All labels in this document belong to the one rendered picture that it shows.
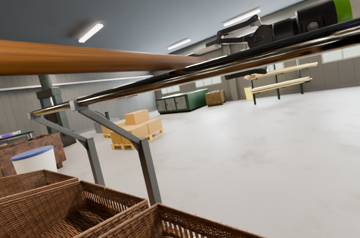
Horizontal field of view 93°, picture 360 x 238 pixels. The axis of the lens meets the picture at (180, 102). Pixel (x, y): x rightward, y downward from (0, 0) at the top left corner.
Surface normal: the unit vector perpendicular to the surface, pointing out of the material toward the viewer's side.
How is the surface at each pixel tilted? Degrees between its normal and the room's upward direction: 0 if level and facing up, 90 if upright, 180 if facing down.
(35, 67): 131
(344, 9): 73
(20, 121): 90
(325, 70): 90
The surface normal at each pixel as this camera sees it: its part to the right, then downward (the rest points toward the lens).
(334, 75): -0.61, 0.19
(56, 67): 0.73, 0.56
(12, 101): 0.77, -0.11
